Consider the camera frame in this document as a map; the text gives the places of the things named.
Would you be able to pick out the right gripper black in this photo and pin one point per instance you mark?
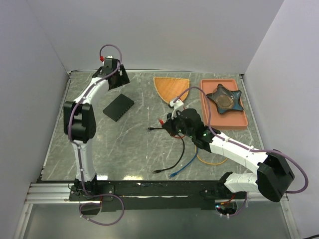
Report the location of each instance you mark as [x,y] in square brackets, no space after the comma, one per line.
[169,124]

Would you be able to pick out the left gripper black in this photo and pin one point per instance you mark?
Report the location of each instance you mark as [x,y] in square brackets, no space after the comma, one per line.
[123,80]

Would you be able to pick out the black network switch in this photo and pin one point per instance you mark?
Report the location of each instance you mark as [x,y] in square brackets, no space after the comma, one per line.
[118,107]

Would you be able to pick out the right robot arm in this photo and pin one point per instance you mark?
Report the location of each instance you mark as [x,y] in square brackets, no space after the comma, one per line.
[270,174]

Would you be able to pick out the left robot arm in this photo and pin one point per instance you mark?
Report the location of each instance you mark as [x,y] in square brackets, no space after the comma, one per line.
[80,124]

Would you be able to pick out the orange woven basket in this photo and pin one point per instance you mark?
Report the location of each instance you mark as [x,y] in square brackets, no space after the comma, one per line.
[169,88]

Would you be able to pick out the blue star-shaped dish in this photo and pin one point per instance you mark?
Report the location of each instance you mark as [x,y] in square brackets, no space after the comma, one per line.
[226,100]

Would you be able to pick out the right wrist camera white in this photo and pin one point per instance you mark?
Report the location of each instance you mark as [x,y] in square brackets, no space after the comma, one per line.
[176,105]

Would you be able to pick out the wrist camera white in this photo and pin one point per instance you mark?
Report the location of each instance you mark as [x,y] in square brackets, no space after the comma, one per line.
[102,58]
[176,105]

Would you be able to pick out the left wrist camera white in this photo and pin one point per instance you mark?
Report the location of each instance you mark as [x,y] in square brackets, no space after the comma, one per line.
[102,58]

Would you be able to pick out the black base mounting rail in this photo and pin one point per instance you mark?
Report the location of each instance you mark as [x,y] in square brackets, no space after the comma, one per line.
[151,195]

